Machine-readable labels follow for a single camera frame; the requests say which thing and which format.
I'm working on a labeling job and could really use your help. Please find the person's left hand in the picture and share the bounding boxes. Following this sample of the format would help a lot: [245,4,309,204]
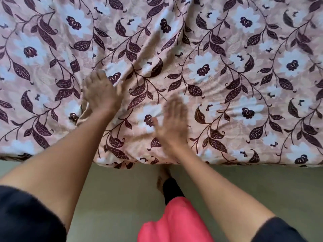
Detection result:
[81,70,125,116]

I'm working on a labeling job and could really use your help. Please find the pink floral bed sheet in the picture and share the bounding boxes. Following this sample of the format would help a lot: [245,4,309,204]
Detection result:
[0,0,323,170]

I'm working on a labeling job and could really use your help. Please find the person's left forearm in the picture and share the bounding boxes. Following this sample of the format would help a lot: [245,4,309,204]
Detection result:
[0,109,114,232]

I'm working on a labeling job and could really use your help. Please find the person's black trousers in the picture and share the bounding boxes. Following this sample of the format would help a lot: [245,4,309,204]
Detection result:
[162,177,186,206]

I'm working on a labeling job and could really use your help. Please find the person's pink garment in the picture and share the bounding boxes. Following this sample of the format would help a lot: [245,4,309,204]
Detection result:
[137,196,215,242]

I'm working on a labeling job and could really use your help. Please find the person's left foot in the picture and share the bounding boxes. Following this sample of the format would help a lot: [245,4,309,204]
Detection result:
[156,165,172,194]

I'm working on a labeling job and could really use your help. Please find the person's right hand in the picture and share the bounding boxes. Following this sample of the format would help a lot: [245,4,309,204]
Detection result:
[151,94,190,158]

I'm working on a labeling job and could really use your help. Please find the person's right forearm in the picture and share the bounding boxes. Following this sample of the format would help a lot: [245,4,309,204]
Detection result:
[171,146,277,242]

